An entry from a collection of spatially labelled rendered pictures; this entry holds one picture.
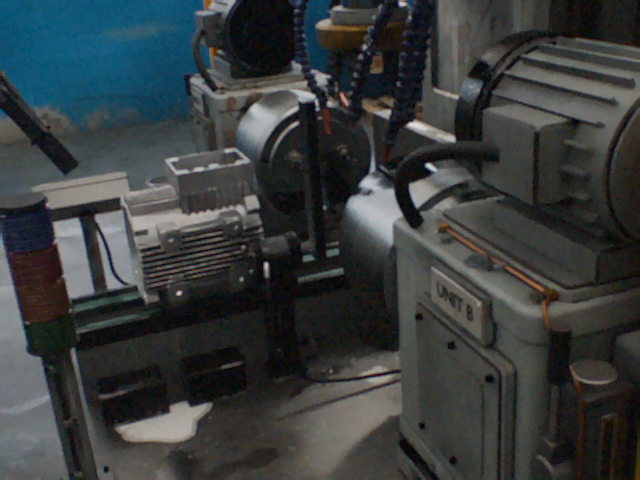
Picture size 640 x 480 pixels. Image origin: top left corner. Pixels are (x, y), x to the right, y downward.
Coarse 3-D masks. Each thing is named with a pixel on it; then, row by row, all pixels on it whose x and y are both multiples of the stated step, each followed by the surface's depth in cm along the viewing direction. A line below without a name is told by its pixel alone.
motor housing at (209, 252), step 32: (160, 192) 126; (128, 224) 135; (192, 224) 124; (256, 224) 126; (160, 256) 121; (192, 256) 124; (224, 256) 126; (160, 288) 124; (192, 288) 126; (224, 288) 132
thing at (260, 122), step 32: (288, 96) 162; (256, 128) 159; (288, 128) 154; (320, 128) 156; (256, 160) 155; (288, 160) 154; (320, 160) 159; (256, 192) 164; (288, 192) 158; (352, 192) 164
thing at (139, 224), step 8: (120, 200) 132; (248, 200) 126; (256, 200) 127; (248, 208) 126; (256, 208) 126; (144, 216) 121; (136, 224) 121; (144, 224) 121; (136, 232) 120; (144, 232) 121; (144, 296) 126; (152, 296) 125; (152, 304) 126
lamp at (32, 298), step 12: (24, 288) 92; (36, 288) 92; (48, 288) 93; (60, 288) 94; (24, 300) 93; (36, 300) 93; (48, 300) 93; (60, 300) 94; (24, 312) 93; (36, 312) 93; (48, 312) 93; (60, 312) 95
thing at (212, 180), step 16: (176, 160) 130; (192, 160) 132; (208, 160) 133; (224, 160) 134; (176, 176) 123; (192, 176) 123; (208, 176) 124; (224, 176) 125; (240, 176) 126; (176, 192) 126; (192, 192) 124; (208, 192) 125; (224, 192) 126; (240, 192) 127; (192, 208) 125; (208, 208) 126
